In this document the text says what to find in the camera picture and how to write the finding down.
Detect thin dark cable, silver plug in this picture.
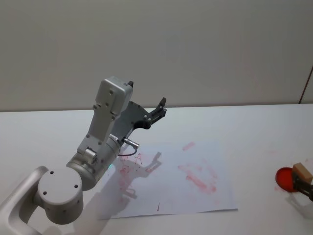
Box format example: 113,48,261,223
118,138,141,158

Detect round red ink dish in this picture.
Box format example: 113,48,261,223
275,167,301,193

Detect small wooden stamp block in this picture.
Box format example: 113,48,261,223
292,162,313,185

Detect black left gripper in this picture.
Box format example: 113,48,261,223
114,80,168,141

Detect white paper sheet, red stains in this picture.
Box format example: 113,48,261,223
97,141,239,220

